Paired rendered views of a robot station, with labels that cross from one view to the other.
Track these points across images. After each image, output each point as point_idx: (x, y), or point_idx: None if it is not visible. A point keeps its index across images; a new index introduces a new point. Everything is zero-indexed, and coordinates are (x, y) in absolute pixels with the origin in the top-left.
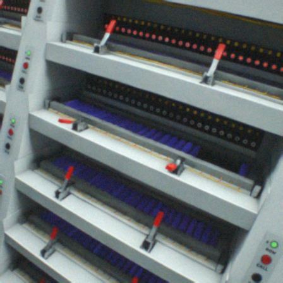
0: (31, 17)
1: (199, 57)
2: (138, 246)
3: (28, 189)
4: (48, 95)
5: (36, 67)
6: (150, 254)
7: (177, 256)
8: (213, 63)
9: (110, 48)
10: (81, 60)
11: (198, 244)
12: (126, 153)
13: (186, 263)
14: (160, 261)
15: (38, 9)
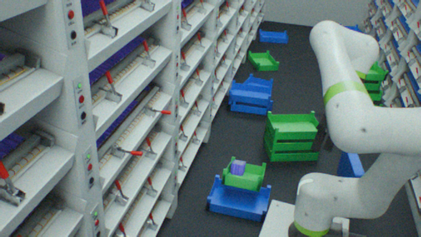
0: (77, 128)
1: None
2: (153, 160)
3: (114, 229)
4: None
5: (96, 156)
6: (157, 156)
7: (155, 145)
8: (148, 54)
9: (98, 90)
10: (114, 116)
11: (150, 133)
12: (141, 131)
13: (158, 143)
14: (160, 153)
15: (83, 116)
